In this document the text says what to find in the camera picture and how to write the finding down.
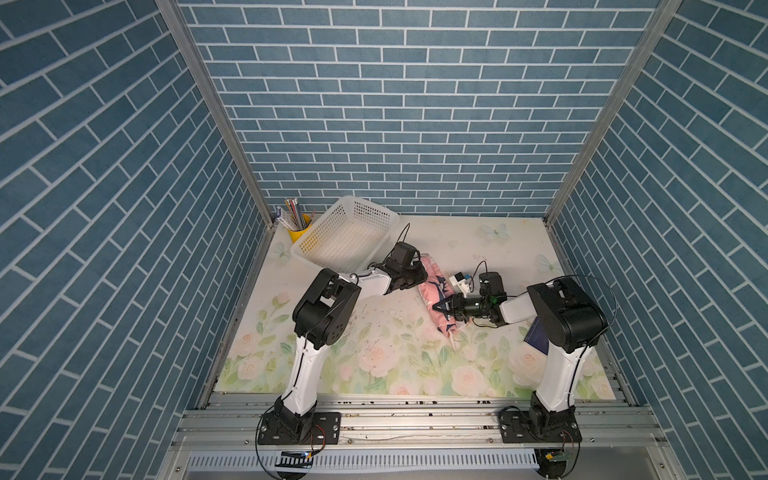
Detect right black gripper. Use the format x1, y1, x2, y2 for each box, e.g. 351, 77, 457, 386
433, 295, 489, 323

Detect pink shark print shorts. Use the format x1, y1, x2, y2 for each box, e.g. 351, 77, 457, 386
418, 254, 457, 341

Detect white plastic mesh basket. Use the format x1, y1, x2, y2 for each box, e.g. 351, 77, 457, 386
291, 196, 400, 274

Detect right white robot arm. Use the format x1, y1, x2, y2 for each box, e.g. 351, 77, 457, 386
432, 272, 609, 426

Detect navy blue book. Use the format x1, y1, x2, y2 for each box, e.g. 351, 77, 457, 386
524, 317, 549, 356

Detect striped pencil bundle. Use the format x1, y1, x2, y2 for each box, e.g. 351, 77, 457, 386
285, 198, 307, 231

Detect yellow metal pencil cup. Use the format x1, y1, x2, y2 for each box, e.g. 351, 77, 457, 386
288, 214, 312, 243

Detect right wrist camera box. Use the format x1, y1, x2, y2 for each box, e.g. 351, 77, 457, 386
448, 272, 472, 295

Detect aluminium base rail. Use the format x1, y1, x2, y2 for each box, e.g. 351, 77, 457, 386
171, 393, 667, 451

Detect left aluminium corner post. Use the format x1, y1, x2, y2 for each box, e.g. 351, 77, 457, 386
156, 0, 274, 229

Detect aluminium corner post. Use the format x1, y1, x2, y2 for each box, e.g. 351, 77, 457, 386
544, 0, 682, 230
156, 0, 274, 229

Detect right aluminium corner post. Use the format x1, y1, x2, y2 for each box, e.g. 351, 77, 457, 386
544, 0, 682, 230

